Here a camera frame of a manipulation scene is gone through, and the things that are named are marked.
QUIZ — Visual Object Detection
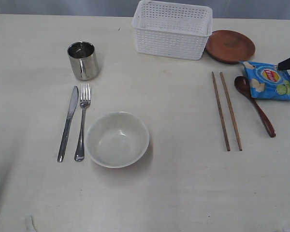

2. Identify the blue chips snack bag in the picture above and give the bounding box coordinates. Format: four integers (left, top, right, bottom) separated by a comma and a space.
240, 61, 290, 101

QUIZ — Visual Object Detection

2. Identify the dark wooden spoon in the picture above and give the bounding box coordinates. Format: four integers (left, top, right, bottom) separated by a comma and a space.
234, 76, 276, 138

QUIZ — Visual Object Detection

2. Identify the brown round wooden plate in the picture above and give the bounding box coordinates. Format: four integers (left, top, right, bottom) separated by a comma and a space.
205, 29, 256, 64

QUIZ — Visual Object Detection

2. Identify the brown wooden chopstick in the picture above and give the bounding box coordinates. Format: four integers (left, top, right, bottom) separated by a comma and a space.
211, 72, 231, 151
219, 72, 243, 151

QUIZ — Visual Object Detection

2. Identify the white perforated plastic basket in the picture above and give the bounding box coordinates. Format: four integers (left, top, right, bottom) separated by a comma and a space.
132, 0, 213, 60

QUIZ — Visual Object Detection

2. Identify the glossy ceramic bowl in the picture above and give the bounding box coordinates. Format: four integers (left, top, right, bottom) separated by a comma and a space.
85, 111, 150, 169

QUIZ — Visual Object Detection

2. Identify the stainless steel cup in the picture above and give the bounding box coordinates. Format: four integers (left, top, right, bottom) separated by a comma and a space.
67, 41, 99, 81

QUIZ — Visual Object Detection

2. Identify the silver metal table knife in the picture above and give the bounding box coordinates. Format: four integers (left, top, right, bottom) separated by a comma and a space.
57, 86, 79, 162

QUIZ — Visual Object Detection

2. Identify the silver metal fork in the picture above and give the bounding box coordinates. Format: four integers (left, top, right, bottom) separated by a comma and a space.
74, 83, 91, 162

